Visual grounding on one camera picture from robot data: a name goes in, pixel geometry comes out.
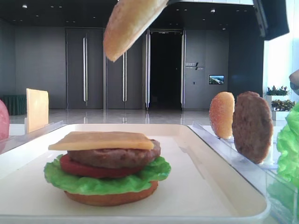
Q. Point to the sesame bun top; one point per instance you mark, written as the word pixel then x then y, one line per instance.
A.
pixel 128 20

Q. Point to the potted plants in white planters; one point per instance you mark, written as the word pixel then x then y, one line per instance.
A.
pixel 279 102

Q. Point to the red tomato slice on burger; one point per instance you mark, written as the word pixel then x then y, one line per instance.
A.
pixel 75 168

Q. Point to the cream rectangular tray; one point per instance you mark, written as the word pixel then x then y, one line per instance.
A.
pixel 202 187

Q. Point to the upright green lettuce leaf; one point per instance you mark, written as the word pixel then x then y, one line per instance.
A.
pixel 288 162

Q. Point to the left long clear rail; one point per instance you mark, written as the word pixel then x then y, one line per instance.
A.
pixel 18 140

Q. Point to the brown meat patty on burger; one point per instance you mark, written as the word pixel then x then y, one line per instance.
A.
pixel 117 158

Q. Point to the green lettuce leaf on burger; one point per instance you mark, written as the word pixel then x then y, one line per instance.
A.
pixel 158 170

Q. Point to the upright red tomato slice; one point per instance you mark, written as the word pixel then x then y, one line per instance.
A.
pixel 4 121

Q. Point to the upright brown meat patty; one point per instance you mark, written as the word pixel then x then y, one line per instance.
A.
pixel 252 126

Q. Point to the wall display screen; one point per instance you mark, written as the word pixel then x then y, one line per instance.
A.
pixel 216 79

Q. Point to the long clear rail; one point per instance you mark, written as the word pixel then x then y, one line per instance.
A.
pixel 259 176
pixel 18 140

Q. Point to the bottom bun slice on tray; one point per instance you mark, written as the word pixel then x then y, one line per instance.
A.
pixel 113 199

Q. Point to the dark double doors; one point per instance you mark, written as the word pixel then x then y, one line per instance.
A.
pixel 95 82

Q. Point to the green draped table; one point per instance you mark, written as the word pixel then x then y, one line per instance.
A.
pixel 16 104

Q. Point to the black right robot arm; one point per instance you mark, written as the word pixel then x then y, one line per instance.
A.
pixel 267 17

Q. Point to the upright yellow cheese slice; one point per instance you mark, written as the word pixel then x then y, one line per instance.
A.
pixel 37 109

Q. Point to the yellow cheese slice on burger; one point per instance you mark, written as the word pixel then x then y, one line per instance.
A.
pixel 76 141

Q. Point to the right long clear rail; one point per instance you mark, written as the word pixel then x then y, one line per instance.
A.
pixel 259 176

